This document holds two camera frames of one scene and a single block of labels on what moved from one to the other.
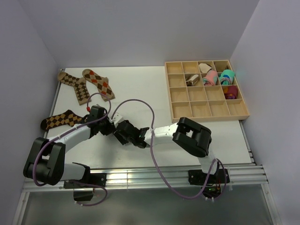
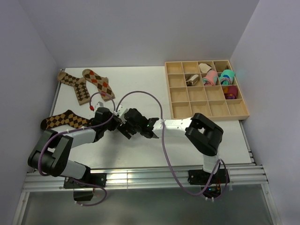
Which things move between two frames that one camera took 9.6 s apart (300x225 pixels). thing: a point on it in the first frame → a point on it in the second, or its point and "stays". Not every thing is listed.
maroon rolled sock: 230,92 stays
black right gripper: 120,137 → 123,127
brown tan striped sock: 192,80 stays
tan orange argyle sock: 102,83 stays
